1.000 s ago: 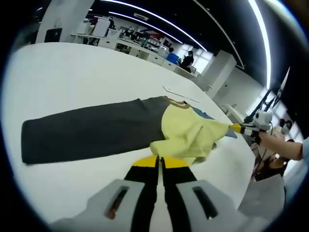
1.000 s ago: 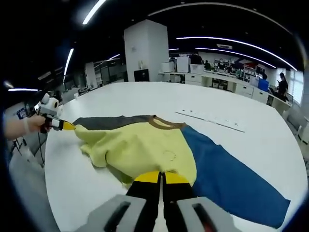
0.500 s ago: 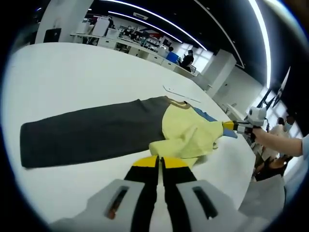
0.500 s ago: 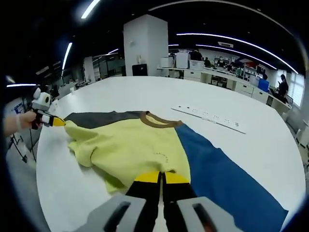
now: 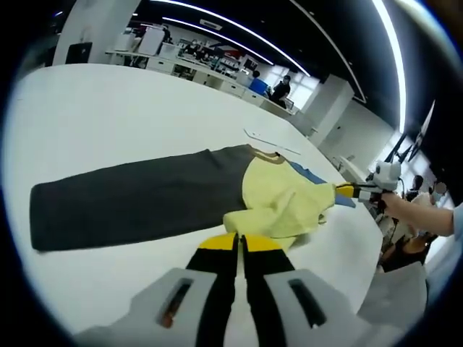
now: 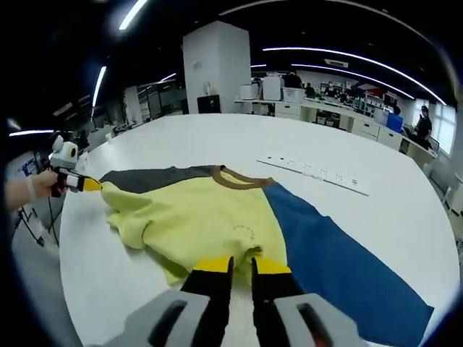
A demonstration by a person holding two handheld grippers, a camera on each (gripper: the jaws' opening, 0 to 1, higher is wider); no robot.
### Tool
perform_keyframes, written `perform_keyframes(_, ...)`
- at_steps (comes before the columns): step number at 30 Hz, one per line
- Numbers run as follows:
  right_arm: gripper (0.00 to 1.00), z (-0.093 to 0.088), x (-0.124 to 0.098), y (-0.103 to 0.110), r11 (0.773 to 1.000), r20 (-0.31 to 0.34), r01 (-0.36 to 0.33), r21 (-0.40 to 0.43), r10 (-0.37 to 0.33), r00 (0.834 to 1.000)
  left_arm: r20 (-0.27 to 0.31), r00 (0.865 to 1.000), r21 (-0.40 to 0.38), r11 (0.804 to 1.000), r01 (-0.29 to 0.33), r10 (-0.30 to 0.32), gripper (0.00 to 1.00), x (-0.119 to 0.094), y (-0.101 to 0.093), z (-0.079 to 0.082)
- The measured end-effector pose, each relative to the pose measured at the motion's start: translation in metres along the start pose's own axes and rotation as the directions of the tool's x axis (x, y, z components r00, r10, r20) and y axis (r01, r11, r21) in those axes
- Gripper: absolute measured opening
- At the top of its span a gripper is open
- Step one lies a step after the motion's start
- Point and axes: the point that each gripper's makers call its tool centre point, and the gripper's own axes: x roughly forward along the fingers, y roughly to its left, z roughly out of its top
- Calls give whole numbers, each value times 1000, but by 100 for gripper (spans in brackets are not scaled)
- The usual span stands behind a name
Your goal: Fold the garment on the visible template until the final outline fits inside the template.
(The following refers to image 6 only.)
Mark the small white box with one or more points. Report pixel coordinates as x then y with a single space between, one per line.
249 92

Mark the white storage box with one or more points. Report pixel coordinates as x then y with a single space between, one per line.
293 95

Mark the black cabinet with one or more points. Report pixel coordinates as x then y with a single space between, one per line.
208 105

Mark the straight ceiling light strip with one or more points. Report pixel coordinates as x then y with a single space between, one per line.
133 14

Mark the yellow blue grey garment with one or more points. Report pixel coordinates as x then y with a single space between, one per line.
202 217

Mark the white wristband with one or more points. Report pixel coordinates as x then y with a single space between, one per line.
30 189

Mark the white square pillar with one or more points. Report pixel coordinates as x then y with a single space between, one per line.
217 65

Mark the white counter with drawers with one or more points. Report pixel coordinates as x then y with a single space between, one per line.
365 128

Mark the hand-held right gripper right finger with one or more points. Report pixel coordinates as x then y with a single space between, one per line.
275 289

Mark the white table socket panel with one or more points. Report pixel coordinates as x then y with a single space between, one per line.
318 173

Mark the person's left hand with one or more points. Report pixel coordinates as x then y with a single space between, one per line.
47 184

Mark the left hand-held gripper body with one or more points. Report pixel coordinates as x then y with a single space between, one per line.
63 157

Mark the short ceiling light strip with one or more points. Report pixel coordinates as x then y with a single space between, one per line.
99 86

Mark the tall white appliance box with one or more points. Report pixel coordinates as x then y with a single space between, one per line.
272 88

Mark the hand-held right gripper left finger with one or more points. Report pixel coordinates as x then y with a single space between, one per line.
202 289

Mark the long curved ceiling light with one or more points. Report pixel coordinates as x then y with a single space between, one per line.
361 59

